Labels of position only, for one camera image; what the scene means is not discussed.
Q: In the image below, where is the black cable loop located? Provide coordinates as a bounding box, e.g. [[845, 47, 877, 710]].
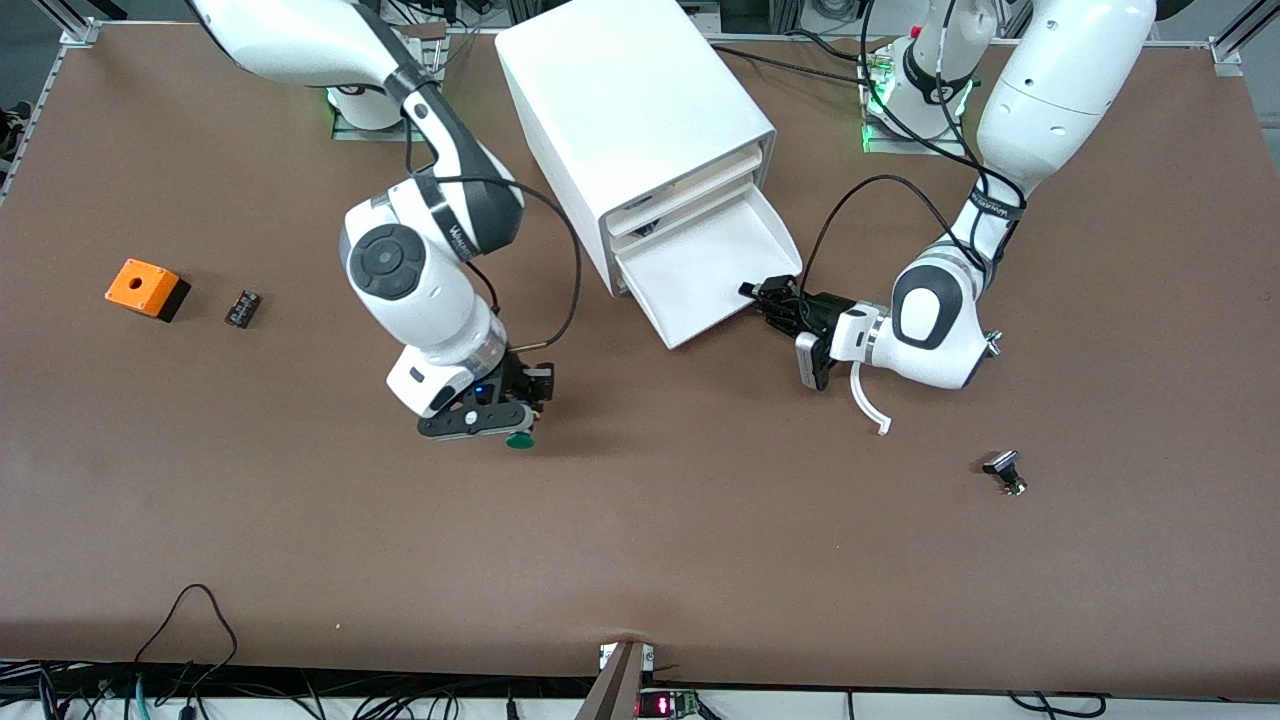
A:
[[130, 583, 241, 701]]

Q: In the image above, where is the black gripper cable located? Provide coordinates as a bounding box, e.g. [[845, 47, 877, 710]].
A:
[[800, 0, 1026, 301], [405, 90, 584, 351]]

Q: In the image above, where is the beige cabinet drawer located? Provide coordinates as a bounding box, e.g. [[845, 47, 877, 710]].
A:
[[608, 144, 768, 237]]

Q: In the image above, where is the grey camera post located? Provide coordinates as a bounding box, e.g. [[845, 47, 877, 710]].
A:
[[575, 640, 646, 720]]

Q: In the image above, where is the black table cable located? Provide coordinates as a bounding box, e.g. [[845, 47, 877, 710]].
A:
[[710, 30, 881, 86]]

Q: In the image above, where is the orange box with hole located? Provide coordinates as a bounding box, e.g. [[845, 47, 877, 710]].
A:
[[104, 258, 191, 323]]

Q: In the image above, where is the red LED display board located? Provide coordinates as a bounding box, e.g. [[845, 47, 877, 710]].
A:
[[637, 690, 701, 719]]

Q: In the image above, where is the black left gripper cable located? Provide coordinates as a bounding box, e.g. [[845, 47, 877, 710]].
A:
[[800, 0, 1026, 301]]

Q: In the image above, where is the white C-shaped ring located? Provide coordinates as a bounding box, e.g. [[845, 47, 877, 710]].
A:
[[848, 360, 891, 437]]

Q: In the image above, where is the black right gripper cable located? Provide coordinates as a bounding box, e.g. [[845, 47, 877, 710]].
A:
[[405, 90, 584, 351]]

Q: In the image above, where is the aluminium frame profile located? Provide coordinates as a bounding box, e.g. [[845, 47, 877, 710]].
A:
[[1208, 0, 1280, 79], [30, 0, 101, 49]]

